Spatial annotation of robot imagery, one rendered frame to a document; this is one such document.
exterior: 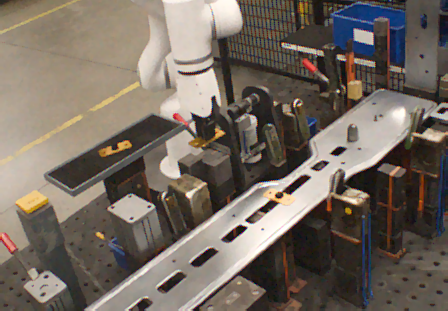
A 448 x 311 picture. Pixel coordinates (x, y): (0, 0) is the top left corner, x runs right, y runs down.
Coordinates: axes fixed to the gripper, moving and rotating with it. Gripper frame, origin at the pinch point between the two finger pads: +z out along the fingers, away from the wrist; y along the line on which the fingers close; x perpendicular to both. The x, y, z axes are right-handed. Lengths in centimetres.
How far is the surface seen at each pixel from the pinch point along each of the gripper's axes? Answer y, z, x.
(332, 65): -13, 10, 60
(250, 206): 2.3, 25.6, 8.1
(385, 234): 19, 48, 42
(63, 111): -309, 125, 83
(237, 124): -10.9, 10.6, 17.9
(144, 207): -5.3, 14.8, -17.0
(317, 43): -50, 22, 94
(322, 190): 12.2, 25.4, 24.4
